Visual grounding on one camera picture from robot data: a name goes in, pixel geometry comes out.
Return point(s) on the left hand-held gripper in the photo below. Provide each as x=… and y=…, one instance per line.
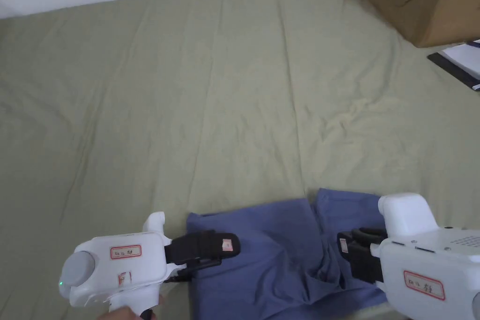
x=120, y=271

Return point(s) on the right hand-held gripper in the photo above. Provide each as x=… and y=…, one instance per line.
x=423, y=260

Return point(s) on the blue garment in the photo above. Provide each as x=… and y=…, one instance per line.
x=270, y=260

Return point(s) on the person's left hand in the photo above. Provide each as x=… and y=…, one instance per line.
x=120, y=314

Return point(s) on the bed with pale green sheet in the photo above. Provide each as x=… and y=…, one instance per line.
x=187, y=91

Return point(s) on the black flat pad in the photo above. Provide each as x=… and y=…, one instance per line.
x=446, y=67

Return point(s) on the white booklet with blue stripe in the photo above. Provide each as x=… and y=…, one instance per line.
x=465, y=61

